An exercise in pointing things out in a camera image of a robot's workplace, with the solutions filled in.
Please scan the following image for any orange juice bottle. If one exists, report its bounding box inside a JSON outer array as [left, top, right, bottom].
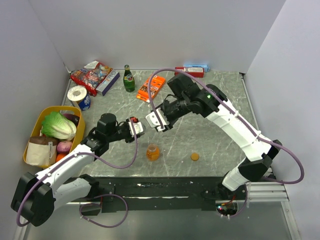
[[146, 143, 160, 161]]

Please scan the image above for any orange bottle cap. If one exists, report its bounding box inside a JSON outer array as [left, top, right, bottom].
[[190, 153, 200, 161]]

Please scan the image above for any clear plastic bottle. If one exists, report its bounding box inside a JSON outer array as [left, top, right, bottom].
[[139, 122, 147, 135]]

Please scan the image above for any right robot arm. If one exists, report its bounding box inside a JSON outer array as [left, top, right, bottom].
[[159, 73, 282, 200]]

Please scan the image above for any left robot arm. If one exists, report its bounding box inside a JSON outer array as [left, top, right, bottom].
[[10, 113, 144, 227]]

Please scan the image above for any green glass bottle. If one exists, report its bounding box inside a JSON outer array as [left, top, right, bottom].
[[123, 64, 135, 93]]

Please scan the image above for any orange snack box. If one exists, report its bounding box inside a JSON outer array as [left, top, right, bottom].
[[136, 75, 166, 103]]

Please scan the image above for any red flat box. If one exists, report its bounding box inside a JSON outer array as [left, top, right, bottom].
[[175, 66, 205, 78]]

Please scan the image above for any dark purple eggplant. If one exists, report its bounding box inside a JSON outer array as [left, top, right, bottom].
[[62, 113, 80, 127]]

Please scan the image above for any white purple box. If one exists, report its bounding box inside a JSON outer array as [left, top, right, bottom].
[[96, 70, 120, 96]]

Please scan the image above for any blue flat box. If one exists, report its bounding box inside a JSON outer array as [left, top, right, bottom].
[[183, 64, 210, 73]]

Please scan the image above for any toilet paper roll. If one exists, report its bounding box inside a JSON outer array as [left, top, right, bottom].
[[67, 85, 91, 111]]

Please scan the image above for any red onion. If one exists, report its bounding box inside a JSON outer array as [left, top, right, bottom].
[[56, 140, 73, 154]]

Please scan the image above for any red snack bag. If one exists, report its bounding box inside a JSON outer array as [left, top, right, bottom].
[[70, 60, 113, 97]]

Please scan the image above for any orange fruit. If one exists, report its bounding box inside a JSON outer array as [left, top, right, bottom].
[[55, 153, 68, 163]]

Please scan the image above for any plastic cabbage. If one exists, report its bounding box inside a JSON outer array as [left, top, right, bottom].
[[41, 111, 77, 141]]

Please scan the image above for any brown paper bag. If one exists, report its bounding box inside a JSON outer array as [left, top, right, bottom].
[[25, 136, 59, 166]]

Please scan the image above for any yellow basket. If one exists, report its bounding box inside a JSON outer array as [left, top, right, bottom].
[[23, 106, 85, 169]]

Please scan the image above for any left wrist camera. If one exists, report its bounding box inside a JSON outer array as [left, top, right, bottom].
[[126, 116, 143, 137]]

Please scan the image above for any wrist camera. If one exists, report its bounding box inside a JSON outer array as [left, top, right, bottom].
[[126, 116, 143, 137], [145, 108, 170, 132]]

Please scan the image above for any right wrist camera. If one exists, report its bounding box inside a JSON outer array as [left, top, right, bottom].
[[145, 108, 170, 132]]

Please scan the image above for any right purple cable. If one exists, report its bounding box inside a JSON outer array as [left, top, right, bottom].
[[147, 68, 305, 217]]

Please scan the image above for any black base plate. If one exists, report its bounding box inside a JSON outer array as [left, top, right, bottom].
[[76, 176, 246, 213]]

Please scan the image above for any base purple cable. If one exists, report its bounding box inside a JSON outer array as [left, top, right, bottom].
[[79, 192, 130, 228]]

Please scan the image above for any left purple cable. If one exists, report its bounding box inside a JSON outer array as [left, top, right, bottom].
[[16, 124, 138, 228]]

